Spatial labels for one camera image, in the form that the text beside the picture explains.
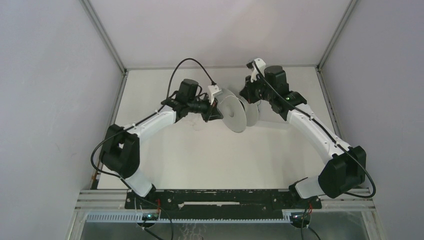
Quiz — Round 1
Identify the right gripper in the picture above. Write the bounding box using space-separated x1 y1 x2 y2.
240 72 275 104

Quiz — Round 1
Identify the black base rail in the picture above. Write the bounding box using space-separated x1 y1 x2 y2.
124 189 322 219

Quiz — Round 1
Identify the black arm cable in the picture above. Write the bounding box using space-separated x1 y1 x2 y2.
90 57 218 181
248 61 377 200

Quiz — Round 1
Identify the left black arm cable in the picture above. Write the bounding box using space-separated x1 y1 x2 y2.
90 57 218 181

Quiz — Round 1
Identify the white slotted cable duct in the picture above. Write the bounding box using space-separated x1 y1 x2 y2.
85 211 303 224

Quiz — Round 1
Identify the white thin cable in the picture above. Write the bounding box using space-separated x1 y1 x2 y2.
183 117 208 132

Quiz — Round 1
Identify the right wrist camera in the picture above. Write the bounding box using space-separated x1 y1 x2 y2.
246 58 267 83

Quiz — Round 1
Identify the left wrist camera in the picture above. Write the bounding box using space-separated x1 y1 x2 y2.
206 84 222 105

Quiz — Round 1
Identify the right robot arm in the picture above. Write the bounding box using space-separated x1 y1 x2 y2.
239 59 368 208

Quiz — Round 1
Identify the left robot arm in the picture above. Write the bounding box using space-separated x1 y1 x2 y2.
94 79 222 209

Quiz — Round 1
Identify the white cable spool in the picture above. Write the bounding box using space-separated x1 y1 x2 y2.
216 88 260 133

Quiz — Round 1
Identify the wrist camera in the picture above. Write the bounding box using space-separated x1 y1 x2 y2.
206 84 222 105
246 58 267 83

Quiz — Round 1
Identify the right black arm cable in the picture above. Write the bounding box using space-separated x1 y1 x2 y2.
248 61 377 200

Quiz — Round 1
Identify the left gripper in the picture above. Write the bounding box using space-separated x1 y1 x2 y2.
187 93 223 123

